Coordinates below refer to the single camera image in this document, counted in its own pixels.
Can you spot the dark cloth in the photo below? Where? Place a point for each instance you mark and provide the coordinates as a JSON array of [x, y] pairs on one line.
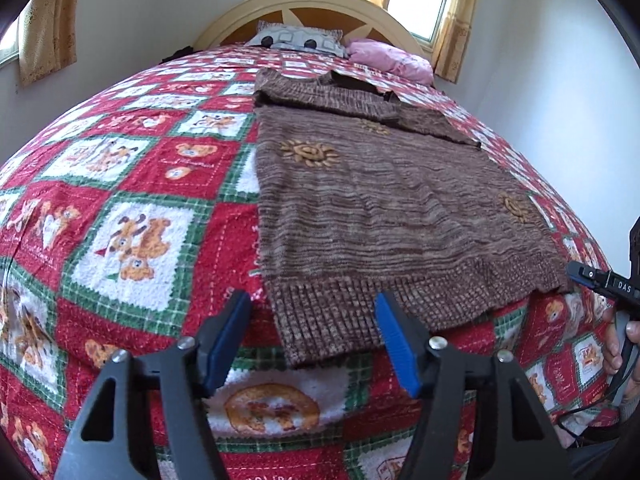
[[175, 55]]

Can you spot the cream wooden bed headboard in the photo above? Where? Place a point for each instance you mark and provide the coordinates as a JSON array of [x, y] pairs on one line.
[[320, 2]]

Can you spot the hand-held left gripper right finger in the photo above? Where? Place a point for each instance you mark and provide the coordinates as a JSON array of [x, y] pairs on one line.
[[397, 345]]

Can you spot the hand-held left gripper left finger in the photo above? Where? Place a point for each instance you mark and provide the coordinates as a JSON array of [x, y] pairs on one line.
[[227, 345]]

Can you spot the brown knit sweater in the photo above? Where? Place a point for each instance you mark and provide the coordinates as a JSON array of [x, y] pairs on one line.
[[375, 210]]

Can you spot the narrow yellow curtain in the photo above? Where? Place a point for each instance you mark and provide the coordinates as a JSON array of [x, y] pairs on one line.
[[457, 35]]

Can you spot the grey patterned pillow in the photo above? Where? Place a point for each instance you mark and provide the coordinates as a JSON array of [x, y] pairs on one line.
[[295, 37]]

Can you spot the person's dark clothing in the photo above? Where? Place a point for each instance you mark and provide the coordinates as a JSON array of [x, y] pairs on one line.
[[610, 460]]

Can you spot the red printed patchwork quilt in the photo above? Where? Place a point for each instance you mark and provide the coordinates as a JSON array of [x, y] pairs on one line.
[[125, 185]]

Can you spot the large bright window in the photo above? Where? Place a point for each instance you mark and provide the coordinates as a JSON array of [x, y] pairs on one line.
[[7, 45]]

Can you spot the person's right hand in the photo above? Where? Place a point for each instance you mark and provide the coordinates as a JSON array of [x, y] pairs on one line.
[[611, 345]]

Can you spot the sliding window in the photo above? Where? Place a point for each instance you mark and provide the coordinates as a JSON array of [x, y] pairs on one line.
[[420, 5]]

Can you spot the pink pillow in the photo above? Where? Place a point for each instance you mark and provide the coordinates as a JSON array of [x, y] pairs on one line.
[[390, 57]]

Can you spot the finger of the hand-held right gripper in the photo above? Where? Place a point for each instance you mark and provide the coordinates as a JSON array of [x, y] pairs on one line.
[[600, 280]]

